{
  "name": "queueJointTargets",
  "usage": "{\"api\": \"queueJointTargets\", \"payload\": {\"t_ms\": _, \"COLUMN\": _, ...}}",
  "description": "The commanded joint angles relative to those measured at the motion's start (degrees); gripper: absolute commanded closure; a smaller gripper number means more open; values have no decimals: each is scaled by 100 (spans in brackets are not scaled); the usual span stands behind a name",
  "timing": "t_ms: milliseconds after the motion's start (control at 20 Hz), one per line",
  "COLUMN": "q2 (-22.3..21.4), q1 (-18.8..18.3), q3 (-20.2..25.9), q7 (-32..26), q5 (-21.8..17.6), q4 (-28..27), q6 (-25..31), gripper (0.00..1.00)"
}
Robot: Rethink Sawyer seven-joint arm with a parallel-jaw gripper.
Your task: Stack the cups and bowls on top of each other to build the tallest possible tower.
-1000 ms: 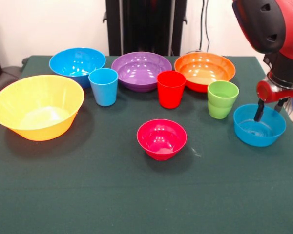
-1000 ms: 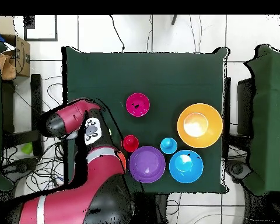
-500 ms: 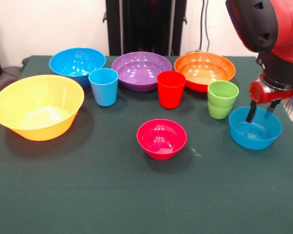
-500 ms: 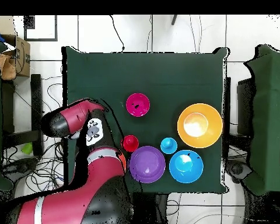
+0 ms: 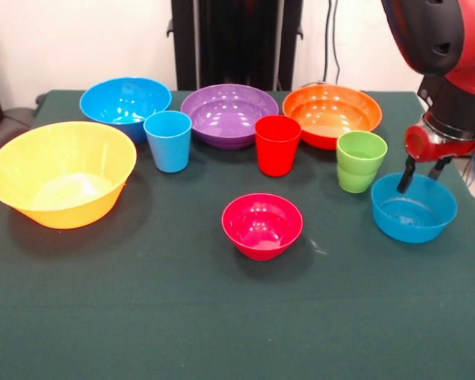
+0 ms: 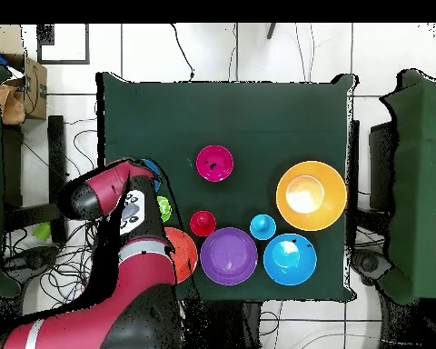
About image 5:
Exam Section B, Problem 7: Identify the small blue bowl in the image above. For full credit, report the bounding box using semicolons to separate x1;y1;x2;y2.
370;172;458;244

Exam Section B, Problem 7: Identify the blue cup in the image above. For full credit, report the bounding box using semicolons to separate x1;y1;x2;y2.
142;110;193;173

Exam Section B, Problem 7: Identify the dark grey caster foot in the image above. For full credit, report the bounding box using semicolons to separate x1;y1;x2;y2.
0;105;36;159

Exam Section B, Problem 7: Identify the pink bowl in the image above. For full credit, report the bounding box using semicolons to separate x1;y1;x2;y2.
221;192;304;262

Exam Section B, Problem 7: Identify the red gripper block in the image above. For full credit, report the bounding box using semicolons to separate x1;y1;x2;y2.
396;124;475;195

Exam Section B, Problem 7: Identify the dark green tablecloth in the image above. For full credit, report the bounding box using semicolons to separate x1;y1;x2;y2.
0;89;475;380

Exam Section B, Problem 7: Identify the green cup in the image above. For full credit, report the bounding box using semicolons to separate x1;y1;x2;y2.
336;131;389;194

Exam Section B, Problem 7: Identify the red cup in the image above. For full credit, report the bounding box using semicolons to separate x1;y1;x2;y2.
254;114;302;178

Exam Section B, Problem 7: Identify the purple bowl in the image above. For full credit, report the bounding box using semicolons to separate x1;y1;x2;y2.
180;83;280;150

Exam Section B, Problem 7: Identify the large yellow bowl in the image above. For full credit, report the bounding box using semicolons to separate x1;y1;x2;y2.
0;120;138;230

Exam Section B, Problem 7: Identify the large blue bowl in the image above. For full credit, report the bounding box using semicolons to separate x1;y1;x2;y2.
78;76;173;144

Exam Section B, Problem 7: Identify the black hanging cable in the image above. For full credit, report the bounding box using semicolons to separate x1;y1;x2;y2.
322;0;342;86

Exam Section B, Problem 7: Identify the orange bowl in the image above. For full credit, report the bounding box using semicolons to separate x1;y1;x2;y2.
282;84;383;151

